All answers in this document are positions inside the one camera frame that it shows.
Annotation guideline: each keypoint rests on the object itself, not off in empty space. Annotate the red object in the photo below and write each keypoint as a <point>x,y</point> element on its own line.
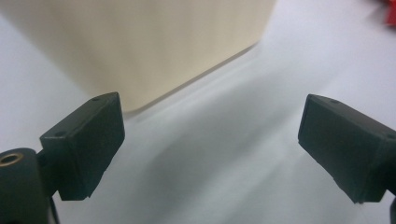
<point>390,12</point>

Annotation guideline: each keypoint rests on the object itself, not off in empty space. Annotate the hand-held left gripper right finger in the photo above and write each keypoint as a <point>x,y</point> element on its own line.
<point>345,146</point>

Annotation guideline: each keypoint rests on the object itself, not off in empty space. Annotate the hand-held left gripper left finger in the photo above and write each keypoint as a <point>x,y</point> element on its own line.
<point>90,146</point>

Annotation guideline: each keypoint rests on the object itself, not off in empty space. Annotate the beige plastic container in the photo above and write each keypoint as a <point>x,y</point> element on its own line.
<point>137,46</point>

